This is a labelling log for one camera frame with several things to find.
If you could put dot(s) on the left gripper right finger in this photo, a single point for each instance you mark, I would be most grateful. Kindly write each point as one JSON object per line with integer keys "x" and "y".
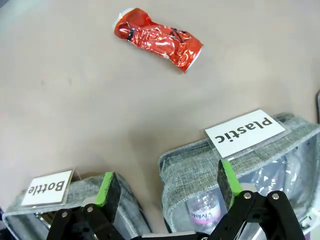
{"x": 226, "y": 185}

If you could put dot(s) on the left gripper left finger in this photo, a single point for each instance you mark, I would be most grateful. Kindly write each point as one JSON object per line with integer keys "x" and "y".
{"x": 111, "y": 197}

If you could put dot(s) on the clear bottle with pink label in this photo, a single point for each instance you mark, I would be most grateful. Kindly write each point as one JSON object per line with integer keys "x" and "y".
{"x": 205, "y": 217}

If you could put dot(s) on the grey fabric basket labelled Bottle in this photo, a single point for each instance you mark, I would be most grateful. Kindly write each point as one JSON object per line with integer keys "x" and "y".
{"x": 135, "y": 215}

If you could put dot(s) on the grey fabric basket labelled Plastic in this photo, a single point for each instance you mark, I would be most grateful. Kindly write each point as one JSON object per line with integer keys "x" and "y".
{"x": 185, "y": 170}

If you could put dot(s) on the crushed red can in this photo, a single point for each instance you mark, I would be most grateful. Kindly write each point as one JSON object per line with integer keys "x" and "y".
{"x": 155, "y": 40}

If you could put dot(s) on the clear crumpled plastic packaging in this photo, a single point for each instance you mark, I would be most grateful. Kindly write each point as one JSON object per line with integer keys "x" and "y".
{"x": 275, "y": 172}

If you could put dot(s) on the white Plastic label sign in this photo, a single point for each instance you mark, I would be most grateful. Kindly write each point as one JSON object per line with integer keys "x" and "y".
{"x": 245, "y": 132}

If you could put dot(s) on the white Bottle label sign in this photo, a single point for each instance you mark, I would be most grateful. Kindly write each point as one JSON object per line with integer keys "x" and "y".
{"x": 46, "y": 187}

